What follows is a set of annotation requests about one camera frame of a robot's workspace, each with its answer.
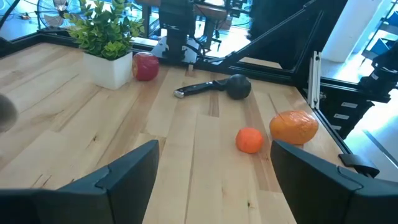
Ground small red apple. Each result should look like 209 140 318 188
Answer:
132 51 160 82

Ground black machine part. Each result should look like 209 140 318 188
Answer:
357 40 398 104

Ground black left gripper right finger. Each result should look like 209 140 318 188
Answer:
269 139 398 224

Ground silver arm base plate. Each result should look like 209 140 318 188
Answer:
151 36 201 65

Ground black drawer cabinet white labels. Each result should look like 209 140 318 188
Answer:
319 83 376 141

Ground dark round avocado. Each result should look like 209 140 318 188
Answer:
225 73 252 101

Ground green plant in white pot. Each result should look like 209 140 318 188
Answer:
63 0 146 91

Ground silver aluminium profile post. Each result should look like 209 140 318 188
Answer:
307 50 323 110

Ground large wrinkled orange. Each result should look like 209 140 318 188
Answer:
269 110 320 146

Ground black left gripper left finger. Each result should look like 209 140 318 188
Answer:
0 139 160 224

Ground black standing fan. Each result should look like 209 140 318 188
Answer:
36 0 82 29

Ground small orange tangerine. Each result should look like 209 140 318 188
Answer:
235 127 264 154

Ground black flat bracket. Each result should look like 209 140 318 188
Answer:
338 152 381 179

